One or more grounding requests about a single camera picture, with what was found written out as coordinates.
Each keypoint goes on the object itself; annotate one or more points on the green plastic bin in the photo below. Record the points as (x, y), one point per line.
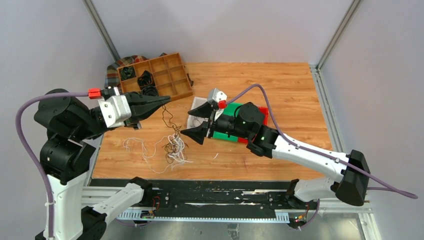
(230, 110)

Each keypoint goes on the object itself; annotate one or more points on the red plastic bin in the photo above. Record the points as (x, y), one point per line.
(265, 112)

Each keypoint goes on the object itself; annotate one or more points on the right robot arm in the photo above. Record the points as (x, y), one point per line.
(346, 175)

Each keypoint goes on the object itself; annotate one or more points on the wooden compartment tray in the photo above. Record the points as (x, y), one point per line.
(165, 74)

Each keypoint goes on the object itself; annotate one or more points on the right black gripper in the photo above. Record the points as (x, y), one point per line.
(198, 134)

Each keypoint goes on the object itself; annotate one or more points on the white plastic bin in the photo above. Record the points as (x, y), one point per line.
(200, 112)

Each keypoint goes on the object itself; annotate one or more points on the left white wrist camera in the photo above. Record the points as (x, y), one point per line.
(113, 111)

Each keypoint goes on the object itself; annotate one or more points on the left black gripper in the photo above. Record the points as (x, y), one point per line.
(141, 106)

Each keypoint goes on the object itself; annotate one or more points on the plaid cloth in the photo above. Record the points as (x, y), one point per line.
(112, 71)

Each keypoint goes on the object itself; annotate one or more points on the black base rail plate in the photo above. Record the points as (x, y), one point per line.
(222, 199)

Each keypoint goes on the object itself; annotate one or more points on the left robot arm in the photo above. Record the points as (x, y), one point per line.
(65, 158)

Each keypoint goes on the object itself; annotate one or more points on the black coiled strap four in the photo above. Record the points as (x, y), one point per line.
(150, 90)

